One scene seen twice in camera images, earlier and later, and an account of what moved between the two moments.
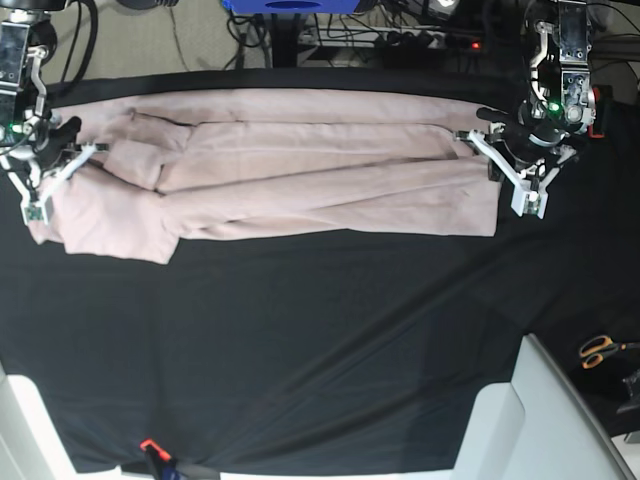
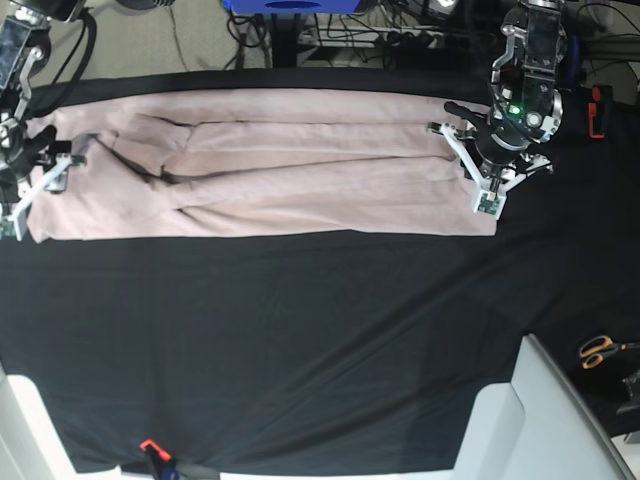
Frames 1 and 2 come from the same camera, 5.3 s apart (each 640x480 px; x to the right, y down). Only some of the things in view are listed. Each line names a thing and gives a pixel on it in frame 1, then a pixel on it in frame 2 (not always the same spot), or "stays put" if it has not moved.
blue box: (286, 7) stays put
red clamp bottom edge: (162, 454) stays put
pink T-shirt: (273, 164) stays put
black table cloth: (329, 354) stays put
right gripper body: (527, 157) → (494, 164)
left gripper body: (57, 153) → (30, 166)
